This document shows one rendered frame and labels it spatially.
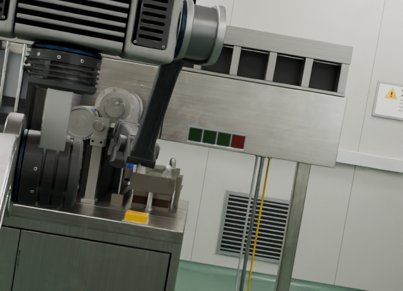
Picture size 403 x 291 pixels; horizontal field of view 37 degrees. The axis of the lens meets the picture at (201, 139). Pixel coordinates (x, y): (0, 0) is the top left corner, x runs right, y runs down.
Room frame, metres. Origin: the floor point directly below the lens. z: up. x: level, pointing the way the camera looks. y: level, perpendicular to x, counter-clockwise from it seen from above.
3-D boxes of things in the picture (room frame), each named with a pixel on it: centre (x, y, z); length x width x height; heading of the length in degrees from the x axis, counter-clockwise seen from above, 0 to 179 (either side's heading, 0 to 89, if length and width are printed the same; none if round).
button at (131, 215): (1.98, 0.17, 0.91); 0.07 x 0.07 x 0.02; 0
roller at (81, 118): (2.34, 0.45, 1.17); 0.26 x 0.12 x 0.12; 0
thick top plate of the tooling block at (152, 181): (2.38, 0.15, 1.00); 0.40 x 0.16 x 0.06; 0
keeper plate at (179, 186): (2.39, 0.06, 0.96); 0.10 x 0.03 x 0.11; 0
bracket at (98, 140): (2.17, 0.36, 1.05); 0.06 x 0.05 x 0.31; 0
